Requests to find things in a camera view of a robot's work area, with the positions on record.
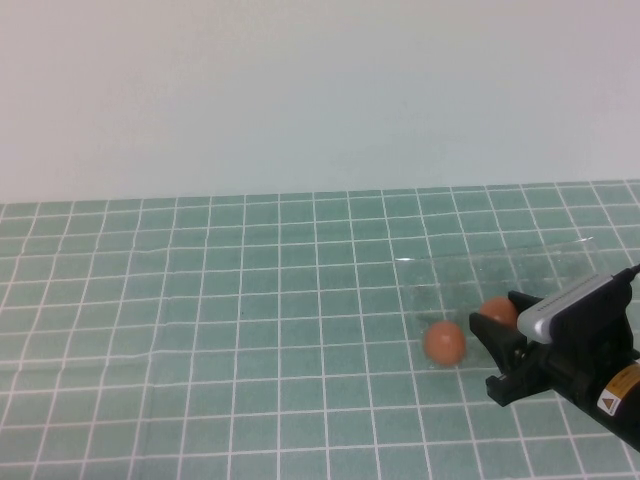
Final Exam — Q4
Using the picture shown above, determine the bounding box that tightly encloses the green white grid tablecloth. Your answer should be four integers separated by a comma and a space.
0, 180, 640, 480

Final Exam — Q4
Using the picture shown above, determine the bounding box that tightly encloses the brown egg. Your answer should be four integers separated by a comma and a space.
478, 296, 520, 326
423, 320, 468, 367

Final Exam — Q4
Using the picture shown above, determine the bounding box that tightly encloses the black camera cable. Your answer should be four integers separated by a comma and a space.
613, 259, 640, 282

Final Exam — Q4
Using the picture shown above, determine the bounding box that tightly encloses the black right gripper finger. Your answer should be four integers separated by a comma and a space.
468, 313, 529, 374
507, 291, 545, 317

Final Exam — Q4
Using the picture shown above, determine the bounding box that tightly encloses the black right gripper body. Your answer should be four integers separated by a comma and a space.
485, 343, 602, 407

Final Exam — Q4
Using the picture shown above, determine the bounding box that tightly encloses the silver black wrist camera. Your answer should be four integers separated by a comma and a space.
516, 272, 635, 352

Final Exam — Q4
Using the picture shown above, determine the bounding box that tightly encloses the transparent plastic egg tray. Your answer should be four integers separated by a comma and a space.
394, 234, 629, 371

